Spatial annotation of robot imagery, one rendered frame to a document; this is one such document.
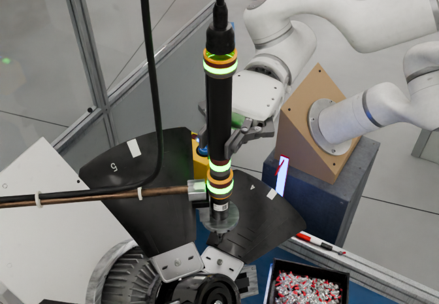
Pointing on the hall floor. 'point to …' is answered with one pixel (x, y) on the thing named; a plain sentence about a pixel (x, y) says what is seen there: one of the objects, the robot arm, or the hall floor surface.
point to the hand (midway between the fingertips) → (219, 138)
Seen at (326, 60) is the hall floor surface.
